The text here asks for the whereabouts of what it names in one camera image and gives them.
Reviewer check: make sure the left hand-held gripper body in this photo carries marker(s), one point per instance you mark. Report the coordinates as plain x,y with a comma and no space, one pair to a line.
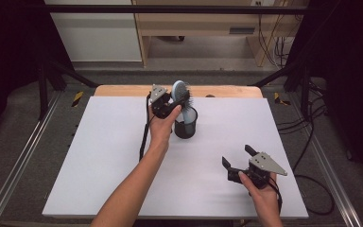
160,101

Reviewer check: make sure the light blue hairbrush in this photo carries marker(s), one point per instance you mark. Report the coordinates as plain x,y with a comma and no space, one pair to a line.
179,90

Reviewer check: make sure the black mesh cup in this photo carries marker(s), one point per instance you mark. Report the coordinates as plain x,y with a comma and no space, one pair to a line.
186,126

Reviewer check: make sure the black horizontal frame bar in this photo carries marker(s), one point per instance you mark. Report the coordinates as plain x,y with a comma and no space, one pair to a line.
170,9

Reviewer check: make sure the white cabinet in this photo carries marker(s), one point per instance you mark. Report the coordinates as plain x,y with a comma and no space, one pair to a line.
97,34

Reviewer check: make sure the metal floor rail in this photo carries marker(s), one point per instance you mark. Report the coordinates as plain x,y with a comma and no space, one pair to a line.
19,160
331,170

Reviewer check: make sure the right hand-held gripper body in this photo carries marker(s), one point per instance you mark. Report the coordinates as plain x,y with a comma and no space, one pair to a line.
264,167

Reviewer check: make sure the white table board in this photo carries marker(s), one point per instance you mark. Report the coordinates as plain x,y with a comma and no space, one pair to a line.
214,151

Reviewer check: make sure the black curtain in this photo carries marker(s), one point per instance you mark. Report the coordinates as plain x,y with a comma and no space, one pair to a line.
349,78
9,56

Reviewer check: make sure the person's right hand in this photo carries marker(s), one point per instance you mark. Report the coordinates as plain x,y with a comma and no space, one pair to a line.
263,195

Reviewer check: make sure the person's left hand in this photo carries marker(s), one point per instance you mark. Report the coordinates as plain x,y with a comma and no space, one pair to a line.
162,129

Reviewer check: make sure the black frame strut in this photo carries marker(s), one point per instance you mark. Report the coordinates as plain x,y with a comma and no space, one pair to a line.
72,75
283,74

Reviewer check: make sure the wooden desk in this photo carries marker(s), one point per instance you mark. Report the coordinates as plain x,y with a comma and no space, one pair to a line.
195,23

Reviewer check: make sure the wooden table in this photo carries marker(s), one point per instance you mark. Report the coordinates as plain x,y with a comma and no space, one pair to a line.
123,90

